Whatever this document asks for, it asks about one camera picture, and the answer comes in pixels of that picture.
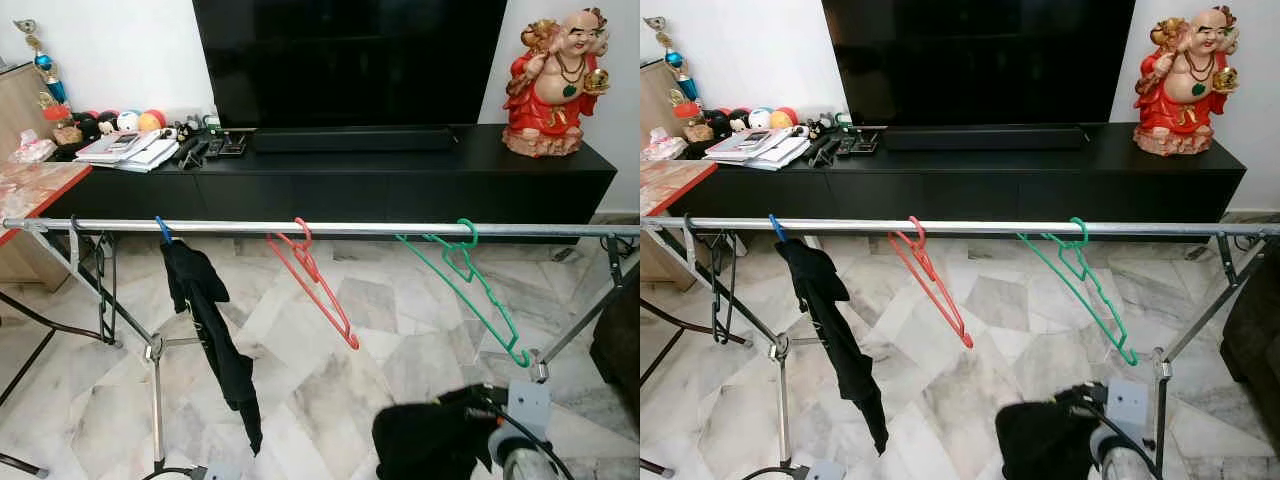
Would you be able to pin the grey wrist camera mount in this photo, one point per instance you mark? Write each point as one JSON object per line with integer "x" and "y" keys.
{"x": 826, "y": 470}
{"x": 1128, "y": 405}
{"x": 218, "y": 472}
{"x": 530, "y": 405}

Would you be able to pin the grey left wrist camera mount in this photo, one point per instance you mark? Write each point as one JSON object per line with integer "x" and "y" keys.
{"x": 826, "y": 470}
{"x": 218, "y": 472}

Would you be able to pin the green plastic hanger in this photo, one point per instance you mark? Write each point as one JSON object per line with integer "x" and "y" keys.
{"x": 1128, "y": 355}
{"x": 521, "y": 357}

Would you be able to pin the red-lidded jar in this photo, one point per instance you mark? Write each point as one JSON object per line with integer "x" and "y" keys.
{"x": 65, "y": 128}
{"x": 705, "y": 125}

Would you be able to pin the red laughing Buddha statue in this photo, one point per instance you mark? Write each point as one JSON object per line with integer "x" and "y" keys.
{"x": 550, "y": 100}
{"x": 1185, "y": 100}

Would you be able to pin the marble-pattern folding table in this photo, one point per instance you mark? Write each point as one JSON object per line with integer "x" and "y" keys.
{"x": 35, "y": 195}
{"x": 665, "y": 185}

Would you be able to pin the black soundbar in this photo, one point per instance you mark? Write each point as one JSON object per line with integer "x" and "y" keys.
{"x": 980, "y": 138}
{"x": 350, "y": 140}

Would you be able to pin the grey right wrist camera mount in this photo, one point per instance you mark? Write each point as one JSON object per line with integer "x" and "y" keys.
{"x": 530, "y": 405}
{"x": 1128, "y": 405}

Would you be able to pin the blue and gold trophy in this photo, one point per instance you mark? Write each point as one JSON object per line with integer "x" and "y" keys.
{"x": 675, "y": 57}
{"x": 45, "y": 63}

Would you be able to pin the black printed t-shirt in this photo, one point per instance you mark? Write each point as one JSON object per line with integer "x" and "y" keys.
{"x": 840, "y": 340}
{"x": 215, "y": 340}

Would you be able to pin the dark knit garment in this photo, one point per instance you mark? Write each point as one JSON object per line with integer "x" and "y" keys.
{"x": 425, "y": 440}
{"x": 1040, "y": 440}

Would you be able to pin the light wooden cabinet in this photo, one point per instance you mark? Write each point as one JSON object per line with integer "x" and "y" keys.
{"x": 655, "y": 100}
{"x": 15, "y": 110}

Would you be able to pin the small green-labelled bottle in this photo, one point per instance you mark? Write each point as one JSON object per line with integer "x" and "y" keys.
{"x": 842, "y": 120}
{"x": 212, "y": 122}

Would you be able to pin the black flat television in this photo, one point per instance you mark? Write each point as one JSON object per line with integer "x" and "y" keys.
{"x": 350, "y": 60}
{"x": 980, "y": 60}

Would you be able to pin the blue plastic hanger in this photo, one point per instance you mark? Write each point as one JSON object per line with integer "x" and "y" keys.
{"x": 776, "y": 228}
{"x": 163, "y": 230}

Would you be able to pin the black remote control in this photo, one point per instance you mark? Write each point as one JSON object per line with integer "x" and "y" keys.
{"x": 836, "y": 148}
{"x": 190, "y": 148}
{"x": 205, "y": 150}
{"x": 822, "y": 146}

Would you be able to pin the pink tissue pack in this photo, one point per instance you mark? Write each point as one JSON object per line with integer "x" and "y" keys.
{"x": 35, "y": 150}
{"x": 665, "y": 148}

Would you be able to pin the stack of white papers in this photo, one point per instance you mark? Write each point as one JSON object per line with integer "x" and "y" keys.
{"x": 125, "y": 152}
{"x": 755, "y": 150}

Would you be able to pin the silver metal clothes rack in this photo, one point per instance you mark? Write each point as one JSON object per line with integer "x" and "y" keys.
{"x": 350, "y": 228}
{"x": 980, "y": 227}

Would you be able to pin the red plastic hanger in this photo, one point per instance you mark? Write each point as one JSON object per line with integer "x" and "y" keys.
{"x": 968, "y": 342}
{"x": 353, "y": 343}

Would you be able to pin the black TV console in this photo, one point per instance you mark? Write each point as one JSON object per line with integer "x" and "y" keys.
{"x": 1000, "y": 185}
{"x": 400, "y": 185}

